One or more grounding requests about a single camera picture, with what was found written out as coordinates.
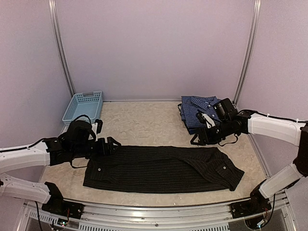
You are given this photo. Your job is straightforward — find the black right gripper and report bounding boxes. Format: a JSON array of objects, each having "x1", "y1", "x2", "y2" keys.
[{"x1": 190, "y1": 119, "x2": 233, "y2": 146}]

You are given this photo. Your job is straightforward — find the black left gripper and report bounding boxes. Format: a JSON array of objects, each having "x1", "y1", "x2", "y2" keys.
[{"x1": 72, "y1": 136, "x2": 121, "y2": 159}]

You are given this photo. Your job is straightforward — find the black pinstriped long sleeve shirt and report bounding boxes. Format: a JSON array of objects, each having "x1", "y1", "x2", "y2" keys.
[{"x1": 83, "y1": 146, "x2": 244, "y2": 194}]

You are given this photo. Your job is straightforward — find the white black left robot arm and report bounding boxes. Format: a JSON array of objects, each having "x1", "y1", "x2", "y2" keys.
[{"x1": 0, "y1": 119, "x2": 121, "y2": 218}]

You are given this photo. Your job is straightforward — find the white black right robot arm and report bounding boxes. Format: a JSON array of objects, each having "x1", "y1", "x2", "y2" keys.
[{"x1": 191, "y1": 98, "x2": 308, "y2": 218}]

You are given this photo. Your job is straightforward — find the blue checked folded shirt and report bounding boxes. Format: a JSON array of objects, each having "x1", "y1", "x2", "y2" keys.
[{"x1": 181, "y1": 96, "x2": 220, "y2": 124}]

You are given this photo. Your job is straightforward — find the light blue plastic basket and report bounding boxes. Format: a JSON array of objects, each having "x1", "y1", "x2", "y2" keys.
[{"x1": 62, "y1": 91, "x2": 103, "y2": 126}]

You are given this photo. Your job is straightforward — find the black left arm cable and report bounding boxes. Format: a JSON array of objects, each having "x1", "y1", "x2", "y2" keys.
[{"x1": 0, "y1": 115, "x2": 102, "y2": 169}]

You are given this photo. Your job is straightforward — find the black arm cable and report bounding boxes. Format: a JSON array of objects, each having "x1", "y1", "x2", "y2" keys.
[
  {"x1": 218, "y1": 109, "x2": 308, "y2": 227},
  {"x1": 0, "y1": 115, "x2": 102, "y2": 169}
]

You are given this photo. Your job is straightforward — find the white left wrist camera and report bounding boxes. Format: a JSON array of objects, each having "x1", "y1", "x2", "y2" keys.
[{"x1": 92, "y1": 119, "x2": 103, "y2": 141}]

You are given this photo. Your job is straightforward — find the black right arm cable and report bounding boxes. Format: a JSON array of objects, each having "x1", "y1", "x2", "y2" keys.
[{"x1": 218, "y1": 109, "x2": 308, "y2": 227}]

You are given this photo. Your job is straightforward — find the aluminium front rail frame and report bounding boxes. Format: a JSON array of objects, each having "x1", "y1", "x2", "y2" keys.
[{"x1": 15, "y1": 192, "x2": 298, "y2": 231}]

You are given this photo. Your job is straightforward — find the right aluminium corner post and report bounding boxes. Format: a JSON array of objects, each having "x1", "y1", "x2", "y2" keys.
[{"x1": 233, "y1": 0, "x2": 262, "y2": 105}]

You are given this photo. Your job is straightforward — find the aluminium corner post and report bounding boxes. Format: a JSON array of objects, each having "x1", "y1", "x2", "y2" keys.
[
  {"x1": 233, "y1": 0, "x2": 262, "y2": 105},
  {"x1": 48, "y1": 0, "x2": 76, "y2": 97}
]

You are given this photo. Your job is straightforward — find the left aluminium corner post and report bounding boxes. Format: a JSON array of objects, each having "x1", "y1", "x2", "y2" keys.
[{"x1": 48, "y1": 0, "x2": 76, "y2": 97}]

